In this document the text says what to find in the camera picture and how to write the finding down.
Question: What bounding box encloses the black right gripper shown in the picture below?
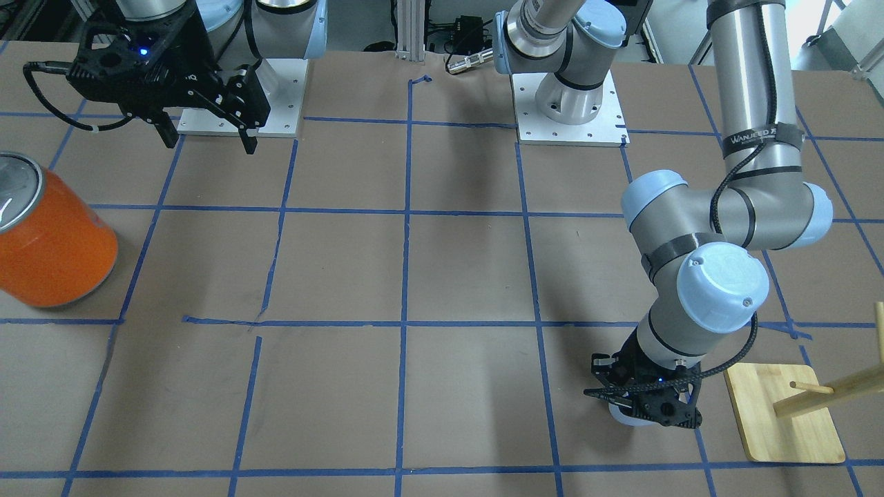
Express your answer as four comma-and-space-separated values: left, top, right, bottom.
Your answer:
66, 7, 269, 155

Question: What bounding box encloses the aluminium frame post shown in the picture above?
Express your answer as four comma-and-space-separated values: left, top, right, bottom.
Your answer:
394, 0, 427, 65

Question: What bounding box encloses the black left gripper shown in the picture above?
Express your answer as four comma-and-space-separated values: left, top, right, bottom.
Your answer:
584, 329, 703, 430

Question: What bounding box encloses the light blue cup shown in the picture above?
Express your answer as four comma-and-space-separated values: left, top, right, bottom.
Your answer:
606, 400, 657, 427

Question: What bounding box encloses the wooden mug tree stand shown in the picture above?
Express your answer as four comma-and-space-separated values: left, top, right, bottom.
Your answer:
724, 302, 884, 464

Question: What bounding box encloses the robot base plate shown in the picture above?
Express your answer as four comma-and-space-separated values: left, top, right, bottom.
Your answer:
177, 57, 309, 137
511, 71, 631, 147

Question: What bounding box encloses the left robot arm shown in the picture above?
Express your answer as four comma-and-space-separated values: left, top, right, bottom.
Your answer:
494, 1, 834, 429

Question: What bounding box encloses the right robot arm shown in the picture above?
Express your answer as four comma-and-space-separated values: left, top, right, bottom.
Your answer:
64, 1, 327, 155

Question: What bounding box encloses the orange can container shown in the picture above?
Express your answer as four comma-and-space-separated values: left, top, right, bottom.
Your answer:
1, 151, 119, 308

